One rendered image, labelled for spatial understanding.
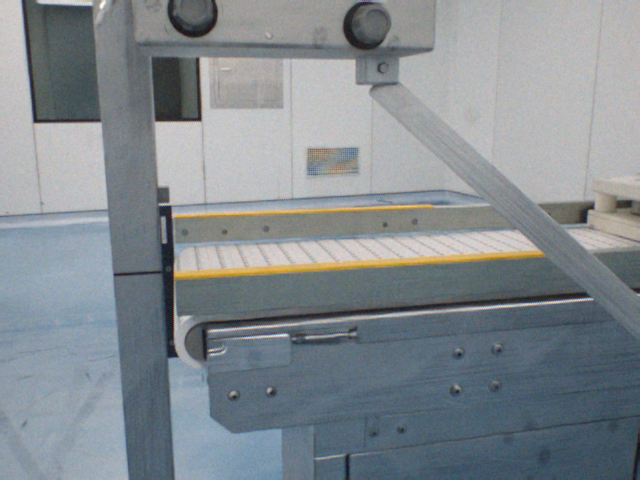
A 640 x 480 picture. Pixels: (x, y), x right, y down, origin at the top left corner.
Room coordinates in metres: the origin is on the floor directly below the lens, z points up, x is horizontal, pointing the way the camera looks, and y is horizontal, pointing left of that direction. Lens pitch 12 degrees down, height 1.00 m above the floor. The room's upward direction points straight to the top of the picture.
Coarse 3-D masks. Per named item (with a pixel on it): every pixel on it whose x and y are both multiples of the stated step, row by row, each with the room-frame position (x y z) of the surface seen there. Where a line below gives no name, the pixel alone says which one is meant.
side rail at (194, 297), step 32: (608, 256) 0.56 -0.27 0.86; (192, 288) 0.47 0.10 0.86; (224, 288) 0.47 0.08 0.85; (256, 288) 0.48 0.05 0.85; (288, 288) 0.49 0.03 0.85; (320, 288) 0.49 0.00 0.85; (352, 288) 0.50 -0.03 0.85; (384, 288) 0.51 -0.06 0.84; (416, 288) 0.51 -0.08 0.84; (448, 288) 0.52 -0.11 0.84; (480, 288) 0.53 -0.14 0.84; (512, 288) 0.53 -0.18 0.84
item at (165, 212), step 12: (168, 216) 0.74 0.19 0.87; (168, 228) 0.74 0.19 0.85; (168, 240) 0.74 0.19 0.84; (168, 252) 0.74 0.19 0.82; (168, 264) 0.74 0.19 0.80; (168, 276) 0.74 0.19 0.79; (168, 288) 0.74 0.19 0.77; (168, 300) 0.74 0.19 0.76; (168, 312) 0.74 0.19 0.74; (168, 324) 0.74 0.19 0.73; (168, 336) 0.74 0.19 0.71; (168, 348) 0.74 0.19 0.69
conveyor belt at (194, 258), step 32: (192, 256) 0.68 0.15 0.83; (224, 256) 0.68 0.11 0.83; (256, 256) 0.68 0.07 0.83; (288, 256) 0.68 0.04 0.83; (320, 256) 0.68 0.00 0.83; (352, 256) 0.68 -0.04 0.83; (384, 256) 0.68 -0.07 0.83; (416, 256) 0.68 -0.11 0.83; (544, 288) 0.56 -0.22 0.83; (576, 288) 0.57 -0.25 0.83; (192, 320) 0.49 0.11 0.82; (224, 320) 0.49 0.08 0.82
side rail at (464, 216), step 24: (240, 216) 0.75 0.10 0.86; (264, 216) 0.75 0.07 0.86; (288, 216) 0.76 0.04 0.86; (312, 216) 0.77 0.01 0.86; (336, 216) 0.78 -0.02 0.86; (360, 216) 0.78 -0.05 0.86; (384, 216) 0.79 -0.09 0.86; (408, 216) 0.80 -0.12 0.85; (432, 216) 0.81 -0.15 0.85; (456, 216) 0.81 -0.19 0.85; (480, 216) 0.82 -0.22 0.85; (552, 216) 0.85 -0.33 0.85; (576, 216) 0.86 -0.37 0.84; (192, 240) 0.73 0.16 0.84; (216, 240) 0.74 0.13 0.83
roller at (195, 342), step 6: (198, 324) 0.49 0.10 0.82; (204, 324) 0.48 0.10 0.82; (192, 330) 0.48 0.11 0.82; (198, 330) 0.48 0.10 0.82; (204, 330) 0.48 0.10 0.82; (186, 336) 0.48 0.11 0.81; (192, 336) 0.48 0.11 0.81; (198, 336) 0.48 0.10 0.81; (204, 336) 0.48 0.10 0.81; (186, 342) 0.48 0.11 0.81; (192, 342) 0.48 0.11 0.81; (198, 342) 0.48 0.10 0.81; (204, 342) 0.48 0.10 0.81; (186, 348) 0.48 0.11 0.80; (192, 348) 0.48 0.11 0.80; (198, 348) 0.48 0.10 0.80; (204, 348) 0.48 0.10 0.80; (192, 354) 0.48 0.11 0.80; (198, 354) 0.48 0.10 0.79; (204, 354) 0.48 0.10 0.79; (198, 360) 0.48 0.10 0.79; (204, 360) 0.48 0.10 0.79
